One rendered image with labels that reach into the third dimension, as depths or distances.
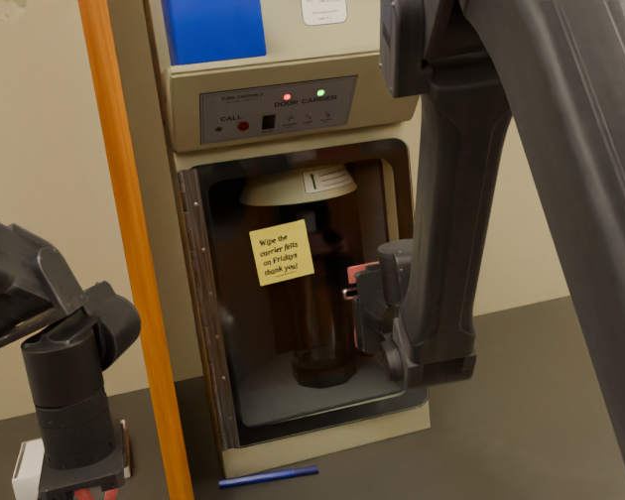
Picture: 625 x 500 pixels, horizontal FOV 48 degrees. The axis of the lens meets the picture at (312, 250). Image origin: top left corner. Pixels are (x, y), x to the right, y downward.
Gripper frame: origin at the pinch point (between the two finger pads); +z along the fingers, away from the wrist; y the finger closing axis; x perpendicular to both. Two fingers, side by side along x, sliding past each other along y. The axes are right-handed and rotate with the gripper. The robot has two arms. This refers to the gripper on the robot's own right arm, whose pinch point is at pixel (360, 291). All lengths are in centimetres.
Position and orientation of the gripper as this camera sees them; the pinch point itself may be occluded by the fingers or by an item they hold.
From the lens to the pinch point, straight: 93.3
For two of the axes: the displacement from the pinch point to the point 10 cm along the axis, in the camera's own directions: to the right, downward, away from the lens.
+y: -1.1, -9.6, -2.4
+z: -2.8, -2.0, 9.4
